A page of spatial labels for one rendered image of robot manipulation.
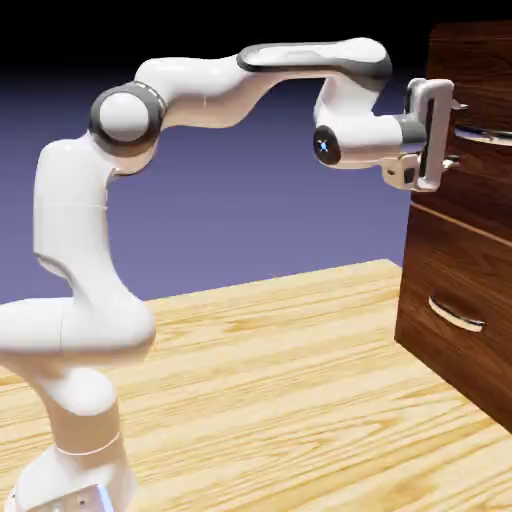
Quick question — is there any curved silver drawer handle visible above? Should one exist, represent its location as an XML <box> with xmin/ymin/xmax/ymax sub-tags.
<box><xmin>454</xmin><ymin>124</ymin><xmax>512</xmax><ymax>148</ymax></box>
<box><xmin>427</xmin><ymin>295</ymin><xmax>487</xmax><ymax>334</ymax></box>

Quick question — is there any dark wood drawer front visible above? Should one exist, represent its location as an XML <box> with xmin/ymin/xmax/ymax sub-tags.
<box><xmin>393</xmin><ymin>202</ymin><xmax>512</xmax><ymax>434</ymax></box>
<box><xmin>410</xmin><ymin>21</ymin><xmax>512</xmax><ymax>246</ymax></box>

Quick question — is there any dark wood cabinet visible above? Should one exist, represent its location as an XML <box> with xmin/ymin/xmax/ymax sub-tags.
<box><xmin>393</xmin><ymin>19</ymin><xmax>512</xmax><ymax>434</ymax></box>

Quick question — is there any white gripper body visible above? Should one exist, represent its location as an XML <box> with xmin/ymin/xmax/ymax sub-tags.
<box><xmin>406</xmin><ymin>77</ymin><xmax>456</xmax><ymax>194</ymax></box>

